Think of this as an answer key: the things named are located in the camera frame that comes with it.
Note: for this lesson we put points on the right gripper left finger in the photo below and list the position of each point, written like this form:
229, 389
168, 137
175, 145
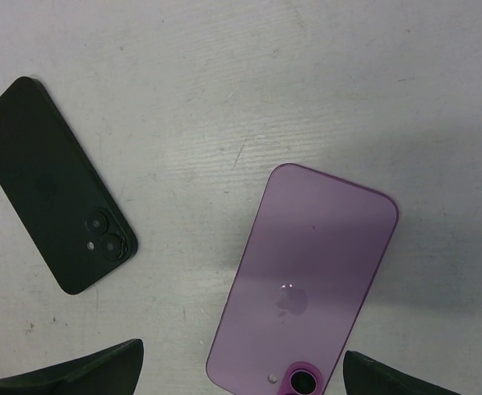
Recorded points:
114, 370

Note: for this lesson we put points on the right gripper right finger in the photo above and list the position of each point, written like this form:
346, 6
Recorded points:
366, 376

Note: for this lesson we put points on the purple phone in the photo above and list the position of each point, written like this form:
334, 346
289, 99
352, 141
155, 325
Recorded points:
315, 246

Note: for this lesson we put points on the black phone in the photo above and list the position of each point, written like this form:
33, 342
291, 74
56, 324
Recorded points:
63, 203

